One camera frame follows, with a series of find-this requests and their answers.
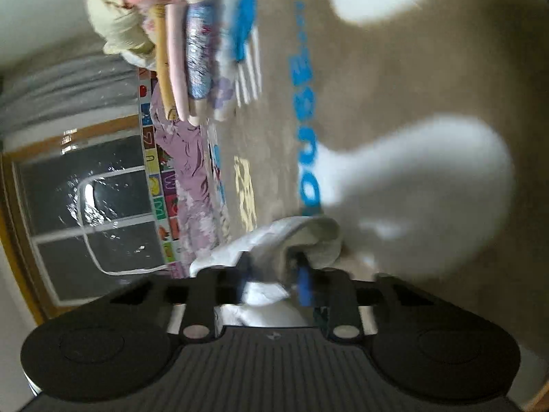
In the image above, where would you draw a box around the grey curtain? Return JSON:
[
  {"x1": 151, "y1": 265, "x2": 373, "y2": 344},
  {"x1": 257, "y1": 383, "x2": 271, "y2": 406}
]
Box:
[{"x1": 0, "y1": 49, "x2": 144, "y2": 151}]

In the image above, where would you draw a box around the stack of folded pastel clothes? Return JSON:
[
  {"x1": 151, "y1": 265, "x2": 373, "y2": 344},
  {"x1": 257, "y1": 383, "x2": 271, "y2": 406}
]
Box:
[{"x1": 152, "y1": 0, "x2": 264, "y2": 127}]

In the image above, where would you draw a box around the beige printed blanket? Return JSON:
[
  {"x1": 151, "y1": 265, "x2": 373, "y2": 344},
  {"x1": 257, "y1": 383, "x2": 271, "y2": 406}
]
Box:
[{"x1": 206, "y1": 0, "x2": 546, "y2": 408}]

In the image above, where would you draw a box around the alphabet play mat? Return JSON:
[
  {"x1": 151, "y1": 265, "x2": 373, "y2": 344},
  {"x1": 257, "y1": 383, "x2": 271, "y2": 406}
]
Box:
[{"x1": 137, "y1": 68, "x2": 182, "y2": 267}]

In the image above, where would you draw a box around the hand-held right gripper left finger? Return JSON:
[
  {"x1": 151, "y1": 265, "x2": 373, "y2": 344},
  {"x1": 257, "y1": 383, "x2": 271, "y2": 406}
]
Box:
[{"x1": 109, "y1": 252, "x2": 256, "y2": 344}]

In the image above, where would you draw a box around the wooden framed window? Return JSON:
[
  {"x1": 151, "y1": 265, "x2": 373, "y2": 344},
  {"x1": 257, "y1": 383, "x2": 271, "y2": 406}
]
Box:
[{"x1": 0, "y1": 114, "x2": 168, "y2": 322}]

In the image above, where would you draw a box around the white garment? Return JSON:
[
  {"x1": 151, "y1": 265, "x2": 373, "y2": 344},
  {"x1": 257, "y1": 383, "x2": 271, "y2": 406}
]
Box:
[{"x1": 189, "y1": 217, "x2": 344, "y2": 329}]

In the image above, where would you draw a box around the clear plastic bag white trim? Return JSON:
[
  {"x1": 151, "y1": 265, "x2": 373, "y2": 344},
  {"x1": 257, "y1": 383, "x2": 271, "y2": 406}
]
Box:
[{"x1": 75, "y1": 171, "x2": 169, "y2": 276}]

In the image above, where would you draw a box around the purple floral sheet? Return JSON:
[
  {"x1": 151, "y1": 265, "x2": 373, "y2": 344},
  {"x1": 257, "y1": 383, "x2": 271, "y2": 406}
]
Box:
[{"x1": 148, "y1": 86, "x2": 224, "y2": 279}]

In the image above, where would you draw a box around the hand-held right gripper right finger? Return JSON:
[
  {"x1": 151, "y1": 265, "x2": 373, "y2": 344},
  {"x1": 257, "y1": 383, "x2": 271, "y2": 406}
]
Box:
[{"x1": 292, "y1": 253, "x2": 435, "y2": 345}]

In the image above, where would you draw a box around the pale yellow garment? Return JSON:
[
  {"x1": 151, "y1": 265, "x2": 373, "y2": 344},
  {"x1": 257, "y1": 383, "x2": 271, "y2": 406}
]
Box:
[{"x1": 79, "y1": 0, "x2": 157, "y2": 70}]

